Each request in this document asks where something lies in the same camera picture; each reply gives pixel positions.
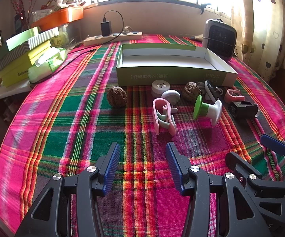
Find carved brown walnut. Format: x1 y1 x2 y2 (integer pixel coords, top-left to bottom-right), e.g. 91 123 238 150
107 86 128 108
184 82 202 102

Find green white cardboard box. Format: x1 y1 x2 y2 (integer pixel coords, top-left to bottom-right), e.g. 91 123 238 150
116 43 238 87

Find orange box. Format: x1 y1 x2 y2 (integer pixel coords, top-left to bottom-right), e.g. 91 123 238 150
31 6 84 31

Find black disc with metal studs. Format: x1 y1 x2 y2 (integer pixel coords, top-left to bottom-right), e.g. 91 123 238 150
204 80 223 102

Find grey space heater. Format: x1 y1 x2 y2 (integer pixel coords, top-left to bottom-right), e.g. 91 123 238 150
202 19 237 62

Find black clear small device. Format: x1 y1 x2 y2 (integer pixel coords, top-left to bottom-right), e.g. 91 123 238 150
228 101 259 120

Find white shelf board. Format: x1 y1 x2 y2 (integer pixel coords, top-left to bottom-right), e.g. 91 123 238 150
0 80 33 103

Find pink green plaid tablecloth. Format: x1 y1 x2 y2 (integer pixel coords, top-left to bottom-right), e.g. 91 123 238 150
0 33 285 237

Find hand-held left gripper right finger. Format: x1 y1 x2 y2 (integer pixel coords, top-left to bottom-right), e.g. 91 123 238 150
166 142 273 237

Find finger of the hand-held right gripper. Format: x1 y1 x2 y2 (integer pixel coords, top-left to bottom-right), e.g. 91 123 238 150
225 151 285 198
260 134 285 176

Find green white spool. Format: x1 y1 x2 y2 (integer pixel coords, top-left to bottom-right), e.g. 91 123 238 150
193 95 222 126

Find white oval gadget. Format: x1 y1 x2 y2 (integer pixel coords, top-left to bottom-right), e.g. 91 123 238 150
161 89 181 106

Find black window latch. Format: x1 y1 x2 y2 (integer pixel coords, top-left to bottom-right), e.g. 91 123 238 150
199 3 212 15

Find black charger cable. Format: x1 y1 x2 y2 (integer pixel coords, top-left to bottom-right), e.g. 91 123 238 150
102 10 123 43

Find white round cap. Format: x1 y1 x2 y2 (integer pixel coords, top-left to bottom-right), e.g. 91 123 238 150
151 80 169 97

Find pink white plastic clip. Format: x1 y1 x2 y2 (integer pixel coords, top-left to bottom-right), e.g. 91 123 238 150
224 89 246 104
152 98 178 136

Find black charger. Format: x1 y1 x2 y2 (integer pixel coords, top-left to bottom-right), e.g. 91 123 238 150
100 21 112 37

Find cream heart print curtain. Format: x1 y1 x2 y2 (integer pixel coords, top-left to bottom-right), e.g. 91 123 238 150
231 0 285 82

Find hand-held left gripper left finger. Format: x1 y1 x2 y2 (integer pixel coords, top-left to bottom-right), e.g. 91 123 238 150
14 142 121 237

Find white power strip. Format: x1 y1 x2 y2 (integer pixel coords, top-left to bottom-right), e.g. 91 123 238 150
83 31 143 46

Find grey chevron patterned box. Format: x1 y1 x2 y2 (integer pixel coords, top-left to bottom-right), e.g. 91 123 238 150
0 43 31 78

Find green tissue pack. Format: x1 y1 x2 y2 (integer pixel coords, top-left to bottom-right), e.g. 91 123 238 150
28 47 67 84

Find yellow green packet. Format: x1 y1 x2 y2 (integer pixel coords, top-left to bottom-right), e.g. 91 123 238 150
50 31 70 47

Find stack of green boxes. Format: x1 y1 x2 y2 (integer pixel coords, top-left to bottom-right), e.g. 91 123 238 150
6 26 59 51
0 41 52 87

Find red flower branches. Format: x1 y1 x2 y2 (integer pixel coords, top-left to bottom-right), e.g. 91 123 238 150
8 0 38 27

